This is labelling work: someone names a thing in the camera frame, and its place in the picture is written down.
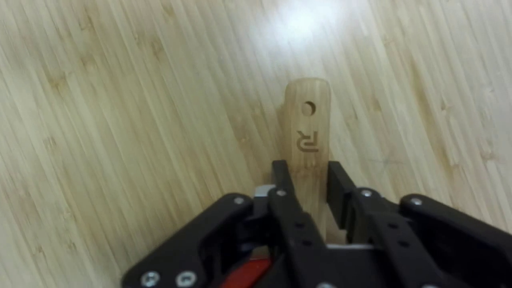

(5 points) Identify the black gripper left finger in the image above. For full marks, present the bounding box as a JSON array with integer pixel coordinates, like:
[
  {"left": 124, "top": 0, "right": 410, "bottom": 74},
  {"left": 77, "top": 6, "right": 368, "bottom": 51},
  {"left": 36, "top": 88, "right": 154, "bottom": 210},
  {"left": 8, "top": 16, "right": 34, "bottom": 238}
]
[{"left": 120, "top": 158, "right": 343, "bottom": 288}]

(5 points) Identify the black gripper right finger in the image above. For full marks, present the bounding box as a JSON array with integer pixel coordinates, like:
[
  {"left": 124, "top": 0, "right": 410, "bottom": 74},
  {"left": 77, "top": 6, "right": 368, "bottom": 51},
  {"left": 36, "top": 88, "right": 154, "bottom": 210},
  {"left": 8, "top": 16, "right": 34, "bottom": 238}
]
[{"left": 325, "top": 158, "right": 512, "bottom": 288}]

